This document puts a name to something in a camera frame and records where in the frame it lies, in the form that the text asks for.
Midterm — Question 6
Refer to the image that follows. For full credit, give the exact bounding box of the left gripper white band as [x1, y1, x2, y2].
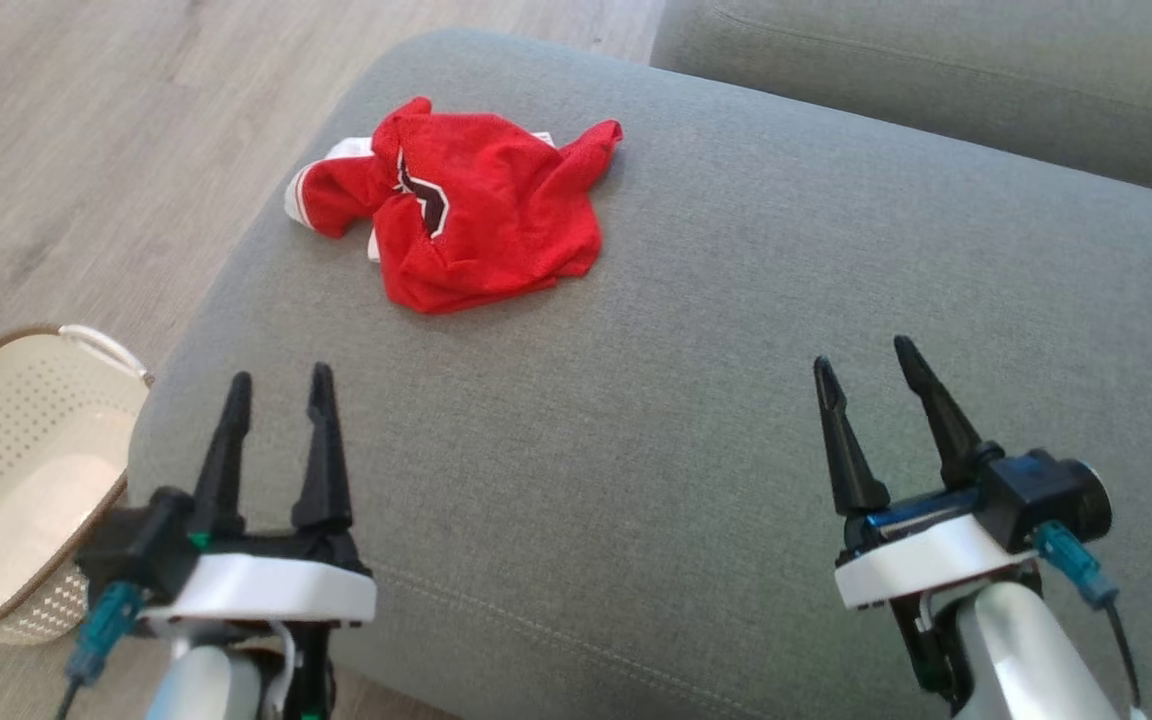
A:
[141, 362, 377, 628]

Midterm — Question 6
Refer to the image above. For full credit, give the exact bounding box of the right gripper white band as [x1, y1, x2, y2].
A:
[814, 335, 1037, 611]

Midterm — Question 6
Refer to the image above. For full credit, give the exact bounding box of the red jersey with black print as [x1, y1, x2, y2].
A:
[284, 97, 624, 315]

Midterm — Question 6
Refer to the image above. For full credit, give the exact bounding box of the grey sofa seat cushion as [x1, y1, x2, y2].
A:
[126, 28, 1152, 720]

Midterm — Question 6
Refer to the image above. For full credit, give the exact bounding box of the cream perforated laundry basket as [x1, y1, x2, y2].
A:
[0, 323, 155, 646]

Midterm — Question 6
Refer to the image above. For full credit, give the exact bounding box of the grey sofa back cushion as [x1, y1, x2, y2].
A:
[651, 0, 1152, 201]

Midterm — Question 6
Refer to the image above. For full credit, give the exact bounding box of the right arm cable teal plug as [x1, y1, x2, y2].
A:
[1033, 520, 1142, 711]

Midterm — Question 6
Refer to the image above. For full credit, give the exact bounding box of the arm cable teal plug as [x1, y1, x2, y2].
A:
[56, 582, 145, 720]
[1033, 520, 1142, 711]

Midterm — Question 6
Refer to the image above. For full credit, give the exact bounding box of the left arm cable teal plug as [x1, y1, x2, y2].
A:
[56, 582, 145, 720]

